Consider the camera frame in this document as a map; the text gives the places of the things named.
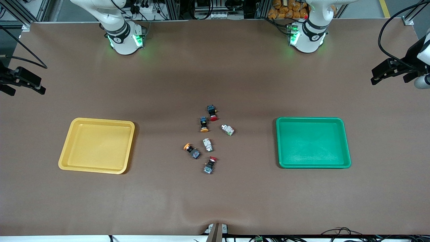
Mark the camera mount post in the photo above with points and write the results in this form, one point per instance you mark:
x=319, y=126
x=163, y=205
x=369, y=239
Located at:
x=215, y=235

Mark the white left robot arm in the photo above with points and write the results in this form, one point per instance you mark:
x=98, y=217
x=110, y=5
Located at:
x=307, y=37

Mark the white power strip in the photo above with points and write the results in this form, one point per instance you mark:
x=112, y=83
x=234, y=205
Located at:
x=215, y=15
x=146, y=13

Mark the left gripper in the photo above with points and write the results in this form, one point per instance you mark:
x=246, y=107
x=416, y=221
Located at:
x=410, y=54

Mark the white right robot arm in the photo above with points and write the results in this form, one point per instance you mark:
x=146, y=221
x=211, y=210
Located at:
x=122, y=37

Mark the green plastic tray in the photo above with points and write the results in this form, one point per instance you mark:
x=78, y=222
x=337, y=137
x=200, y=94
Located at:
x=312, y=143

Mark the aluminium frame profile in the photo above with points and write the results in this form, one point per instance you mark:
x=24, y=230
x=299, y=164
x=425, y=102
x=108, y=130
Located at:
x=13, y=11
x=408, y=21

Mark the brown table mat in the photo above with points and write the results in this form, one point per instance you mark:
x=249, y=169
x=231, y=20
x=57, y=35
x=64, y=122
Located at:
x=215, y=67

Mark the pile of orange objects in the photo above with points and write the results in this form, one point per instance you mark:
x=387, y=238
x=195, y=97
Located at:
x=285, y=10

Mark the yellow plastic tray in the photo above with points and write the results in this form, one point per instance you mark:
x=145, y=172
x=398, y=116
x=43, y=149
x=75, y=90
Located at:
x=97, y=146

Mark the green push button white body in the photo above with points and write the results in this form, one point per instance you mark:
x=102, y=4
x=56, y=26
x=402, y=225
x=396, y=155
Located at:
x=208, y=145
x=227, y=129

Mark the red mushroom push button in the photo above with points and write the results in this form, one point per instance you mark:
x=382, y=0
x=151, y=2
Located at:
x=211, y=109
x=209, y=168

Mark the yellow-orange mushroom push button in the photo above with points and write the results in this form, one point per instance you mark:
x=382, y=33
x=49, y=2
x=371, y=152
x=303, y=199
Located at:
x=194, y=153
x=203, y=121

